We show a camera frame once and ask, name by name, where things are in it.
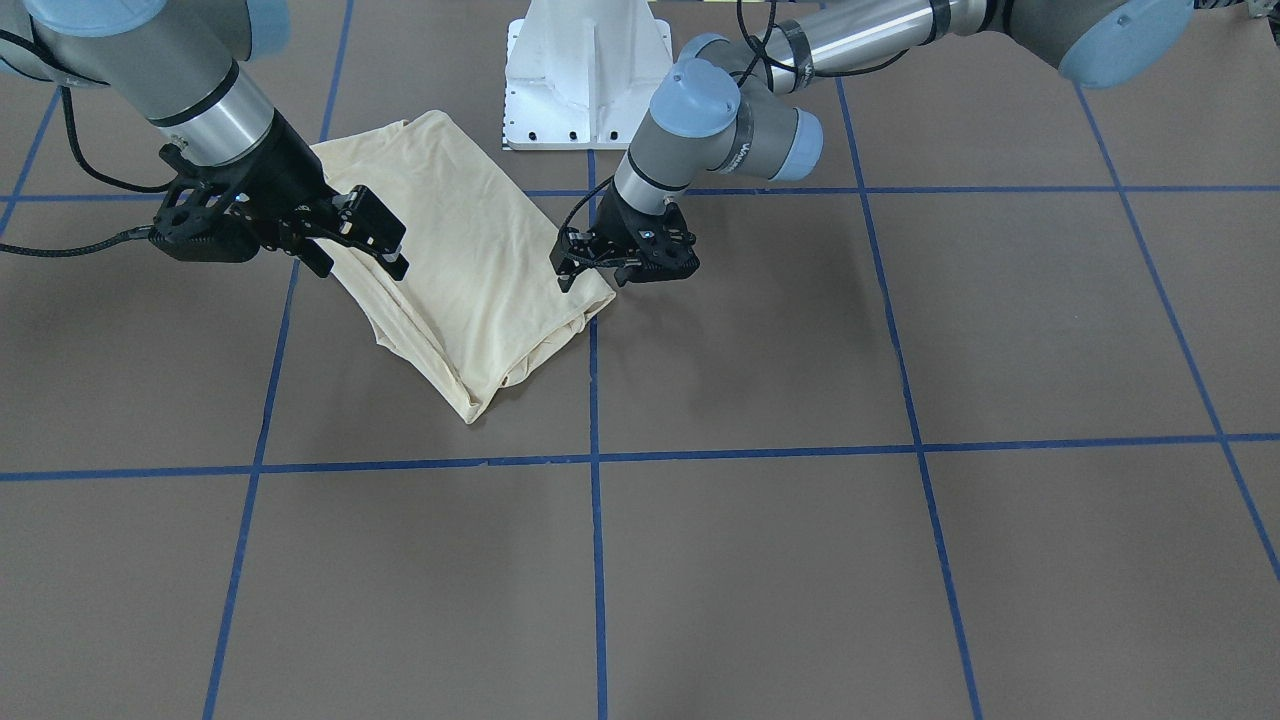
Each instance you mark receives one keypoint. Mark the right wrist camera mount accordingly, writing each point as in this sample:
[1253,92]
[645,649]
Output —
[197,221]

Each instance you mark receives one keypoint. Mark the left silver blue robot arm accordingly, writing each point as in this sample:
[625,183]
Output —
[721,107]

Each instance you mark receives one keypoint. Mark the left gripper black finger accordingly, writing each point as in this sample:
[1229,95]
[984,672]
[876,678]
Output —
[573,253]

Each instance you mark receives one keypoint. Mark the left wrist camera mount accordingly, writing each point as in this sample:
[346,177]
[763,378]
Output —
[660,247]

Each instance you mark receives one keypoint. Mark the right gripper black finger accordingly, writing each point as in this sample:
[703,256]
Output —
[312,255]
[364,223]

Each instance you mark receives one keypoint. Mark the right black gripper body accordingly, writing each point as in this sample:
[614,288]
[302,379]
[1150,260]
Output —
[287,172]

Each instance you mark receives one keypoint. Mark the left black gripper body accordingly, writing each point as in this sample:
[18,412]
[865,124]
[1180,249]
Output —
[612,222]

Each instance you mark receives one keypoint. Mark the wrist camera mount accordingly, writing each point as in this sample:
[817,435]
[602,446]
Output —
[197,221]
[660,247]

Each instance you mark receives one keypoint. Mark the cream long-sleeve printed shirt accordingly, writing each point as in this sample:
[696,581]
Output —
[480,307]

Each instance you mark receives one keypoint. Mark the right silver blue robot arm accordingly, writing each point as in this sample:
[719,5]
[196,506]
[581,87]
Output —
[178,63]

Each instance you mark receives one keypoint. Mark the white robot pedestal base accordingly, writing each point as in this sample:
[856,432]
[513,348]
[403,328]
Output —
[580,74]

